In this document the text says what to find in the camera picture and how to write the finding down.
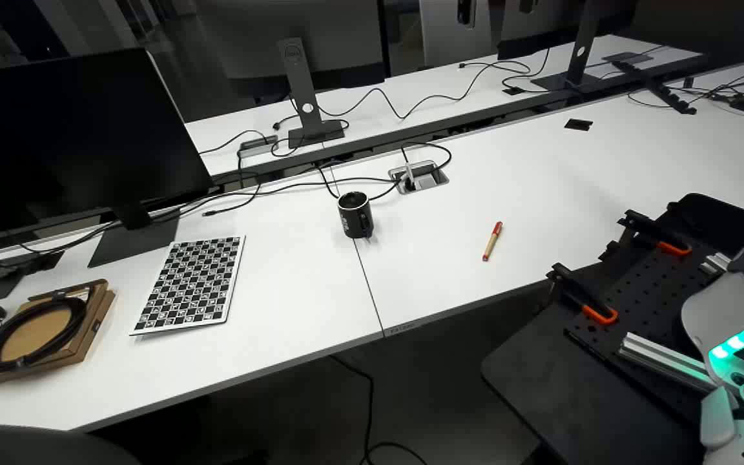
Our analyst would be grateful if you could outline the black mug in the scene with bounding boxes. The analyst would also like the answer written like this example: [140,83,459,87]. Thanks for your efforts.
[338,191,374,238]

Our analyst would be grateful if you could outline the table power socket box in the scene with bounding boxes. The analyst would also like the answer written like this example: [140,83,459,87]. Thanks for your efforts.
[387,160,448,194]

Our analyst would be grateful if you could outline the monitor stand with base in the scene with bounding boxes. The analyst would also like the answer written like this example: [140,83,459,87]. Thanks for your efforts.
[278,37,344,149]

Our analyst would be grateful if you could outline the red marker pen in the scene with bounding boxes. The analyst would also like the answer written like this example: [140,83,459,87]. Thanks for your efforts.
[481,219,504,262]

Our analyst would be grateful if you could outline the checkered calibration board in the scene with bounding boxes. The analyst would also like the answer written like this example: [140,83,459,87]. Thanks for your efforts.
[131,236,245,336]

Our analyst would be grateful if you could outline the small black flat object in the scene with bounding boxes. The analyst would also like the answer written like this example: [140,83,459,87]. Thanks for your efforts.
[565,119,595,132]

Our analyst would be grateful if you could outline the black mounting plate with clamps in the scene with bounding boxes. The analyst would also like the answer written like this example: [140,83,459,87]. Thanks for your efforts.
[547,194,744,408]

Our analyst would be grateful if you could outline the black power strip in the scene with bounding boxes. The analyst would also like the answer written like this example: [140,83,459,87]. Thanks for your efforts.
[648,83,698,113]

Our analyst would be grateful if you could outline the large black monitor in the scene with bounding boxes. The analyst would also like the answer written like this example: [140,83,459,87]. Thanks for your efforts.
[0,48,212,238]

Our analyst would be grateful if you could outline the black cable on desk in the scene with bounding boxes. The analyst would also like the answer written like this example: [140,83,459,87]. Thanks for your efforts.
[202,139,458,219]

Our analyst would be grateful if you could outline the black cable far desk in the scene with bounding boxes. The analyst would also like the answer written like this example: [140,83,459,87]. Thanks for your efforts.
[200,46,556,157]

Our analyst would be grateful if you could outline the cardboard box with black ring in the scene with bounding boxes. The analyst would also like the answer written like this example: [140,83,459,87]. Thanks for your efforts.
[0,280,113,384]

